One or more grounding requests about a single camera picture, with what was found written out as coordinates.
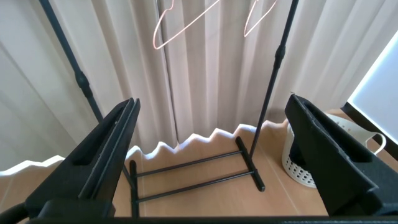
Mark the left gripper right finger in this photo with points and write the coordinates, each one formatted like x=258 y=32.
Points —
x=335 y=174

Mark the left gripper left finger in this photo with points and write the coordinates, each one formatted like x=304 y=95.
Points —
x=77 y=174

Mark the pink clothes hanger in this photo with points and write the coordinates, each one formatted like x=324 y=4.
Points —
x=260 y=21
x=186 y=27

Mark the white laundry basket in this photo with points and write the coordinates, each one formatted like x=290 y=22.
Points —
x=295 y=170

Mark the black clothes rack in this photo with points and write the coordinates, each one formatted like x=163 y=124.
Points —
x=81 y=80

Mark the beige curtain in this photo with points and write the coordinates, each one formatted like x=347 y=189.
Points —
x=202 y=93

